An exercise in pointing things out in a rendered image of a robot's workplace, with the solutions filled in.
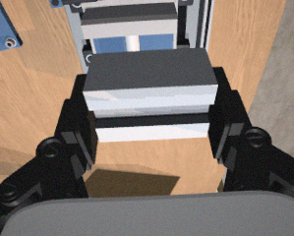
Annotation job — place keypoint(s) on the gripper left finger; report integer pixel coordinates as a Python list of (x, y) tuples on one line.
[(50, 175)]

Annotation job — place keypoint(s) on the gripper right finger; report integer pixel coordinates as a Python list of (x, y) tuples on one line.
[(252, 162)]

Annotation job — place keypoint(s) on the grey slotted metal block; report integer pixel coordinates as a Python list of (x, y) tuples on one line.
[(150, 94)]

